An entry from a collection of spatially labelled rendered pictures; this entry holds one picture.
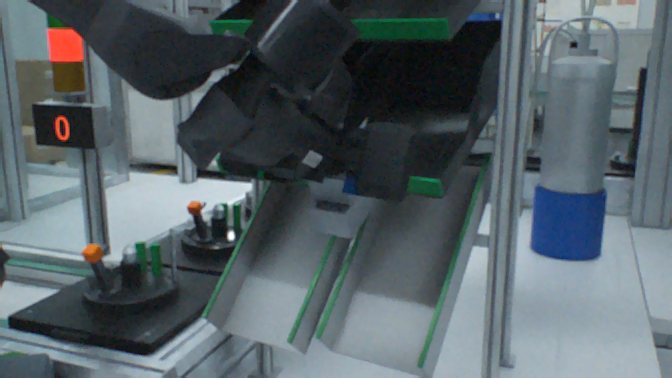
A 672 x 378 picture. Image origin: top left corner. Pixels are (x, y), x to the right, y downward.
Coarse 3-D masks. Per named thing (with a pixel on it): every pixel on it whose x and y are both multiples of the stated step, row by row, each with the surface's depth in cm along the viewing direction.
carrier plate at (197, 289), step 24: (72, 288) 101; (192, 288) 101; (24, 312) 92; (48, 312) 92; (72, 312) 92; (168, 312) 92; (192, 312) 92; (96, 336) 86; (120, 336) 85; (144, 336) 85; (168, 336) 86
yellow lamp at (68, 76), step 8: (56, 64) 105; (64, 64) 105; (72, 64) 105; (80, 64) 106; (56, 72) 105; (64, 72) 105; (72, 72) 105; (80, 72) 107; (56, 80) 106; (64, 80) 105; (72, 80) 106; (80, 80) 107; (56, 88) 106; (64, 88) 106; (72, 88) 106; (80, 88) 107
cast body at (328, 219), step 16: (336, 176) 59; (320, 192) 61; (336, 192) 60; (320, 208) 61; (336, 208) 60; (352, 208) 60; (368, 208) 63; (320, 224) 62; (336, 224) 60; (352, 224) 60
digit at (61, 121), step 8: (56, 112) 107; (64, 112) 106; (72, 112) 106; (56, 120) 107; (64, 120) 107; (72, 120) 106; (56, 128) 108; (64, 128) 107; (72, 128) 106; (56, 136) 108; (64, 136) 107; (72, 136) 107; (72, 144) 107
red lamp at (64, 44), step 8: (48, 32) 104; (56, 32) 103; (64, 32) 104; (72, 32) 104; (48, 40) 105; (56, 40) 104; (64, 40) 104; (72, 40) 105; (80, 40) 106; (56, 48) 104; (64, 48) 104; (72, 48) 105; (80, 48) 106; (56, 56) 104; (64, 56) 104; (72, 56) 105; (80, 56) 106
